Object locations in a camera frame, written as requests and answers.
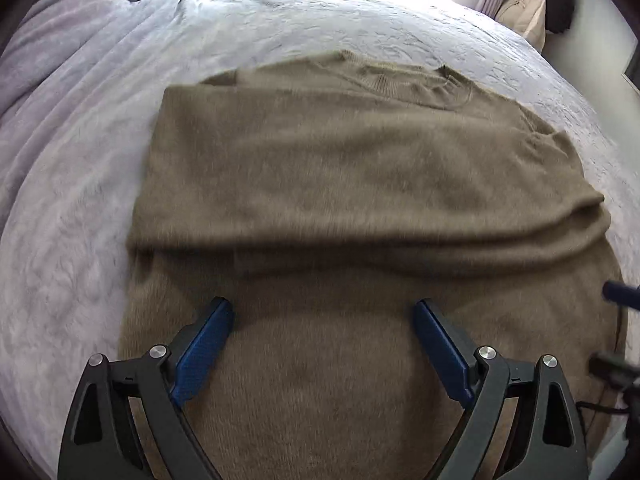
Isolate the black cable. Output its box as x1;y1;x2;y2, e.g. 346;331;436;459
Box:
575;399;632;417

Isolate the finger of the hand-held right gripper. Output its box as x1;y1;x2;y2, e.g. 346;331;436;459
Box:
602;281;640;312
589;351;640;392

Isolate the white quilted bedspread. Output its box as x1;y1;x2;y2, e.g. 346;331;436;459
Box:
150;0;640;321

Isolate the beige bag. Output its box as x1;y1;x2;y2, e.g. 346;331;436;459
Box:
495;0;547;52

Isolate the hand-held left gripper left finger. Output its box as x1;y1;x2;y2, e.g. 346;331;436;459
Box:
57;296;236;480

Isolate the dark panel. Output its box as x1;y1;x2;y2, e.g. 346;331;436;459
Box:
622;35;640;95

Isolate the lavender fleece blanket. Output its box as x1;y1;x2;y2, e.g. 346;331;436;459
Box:
0;0;211;466

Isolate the brown knit sweater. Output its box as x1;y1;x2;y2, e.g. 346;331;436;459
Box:
117;50;628;480

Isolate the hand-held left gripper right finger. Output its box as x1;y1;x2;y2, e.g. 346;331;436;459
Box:
411;298;590;480

